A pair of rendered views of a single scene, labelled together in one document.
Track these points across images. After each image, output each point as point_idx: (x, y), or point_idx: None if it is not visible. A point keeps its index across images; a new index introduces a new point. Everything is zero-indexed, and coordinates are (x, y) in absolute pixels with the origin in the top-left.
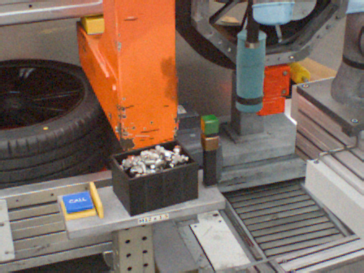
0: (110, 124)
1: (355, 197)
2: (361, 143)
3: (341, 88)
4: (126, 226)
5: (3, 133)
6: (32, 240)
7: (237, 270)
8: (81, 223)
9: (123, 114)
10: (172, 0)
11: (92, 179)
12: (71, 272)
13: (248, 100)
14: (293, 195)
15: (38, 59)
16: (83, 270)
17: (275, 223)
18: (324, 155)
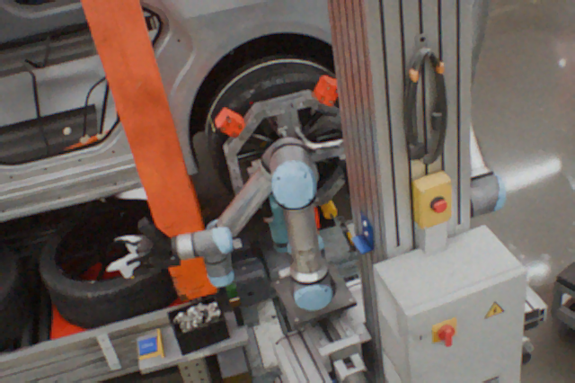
0: (210, 219)
1: (290, 375)
2: (306, 329)
3: (293, 292)
4: (180, 361)
5: (102, 283)
6: (130, 356)
7: (279, 369)
8: (149, 361)
9: (175, 280)
10: (195, 211)
11: (166, 315)
12: (167, 367)
13: (279, 244)
14: None
15: (135, 199)
16: (175, 365)
17: None
18: (282, 339)
